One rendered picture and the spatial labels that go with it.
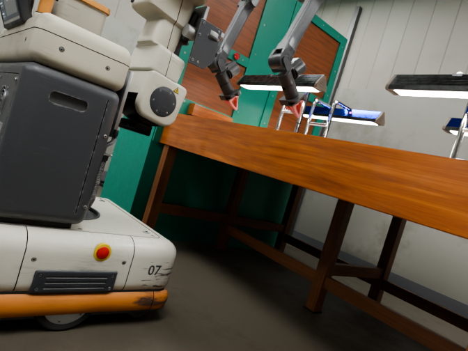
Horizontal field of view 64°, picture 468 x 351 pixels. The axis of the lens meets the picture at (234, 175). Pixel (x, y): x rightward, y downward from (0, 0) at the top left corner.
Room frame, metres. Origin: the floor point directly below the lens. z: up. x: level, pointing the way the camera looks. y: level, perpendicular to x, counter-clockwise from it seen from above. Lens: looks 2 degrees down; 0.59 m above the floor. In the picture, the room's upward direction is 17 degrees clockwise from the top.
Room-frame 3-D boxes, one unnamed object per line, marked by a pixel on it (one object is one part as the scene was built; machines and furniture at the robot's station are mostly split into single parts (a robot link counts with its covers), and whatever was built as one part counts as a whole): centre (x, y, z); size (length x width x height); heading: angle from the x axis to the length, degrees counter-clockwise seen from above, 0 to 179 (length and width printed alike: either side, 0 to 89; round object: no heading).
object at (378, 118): (2.36, -0.51, 1.08); 0.62 x 0.08 x 0.07; 39
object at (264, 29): (2.78, 0.15, 1.32); 1.36 x 0.55 x 0.95; 129
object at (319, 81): (2.01, -0.08, 1.08); 0.62 x 0.08 x 0.07; 39
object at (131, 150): (2.78, 0.15, 0.42); 1.36 x 0.55 x 0.84; 129
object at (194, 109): (2.31, 0.24, 0.83); 0.30 x 0.06 x 0.07; 129
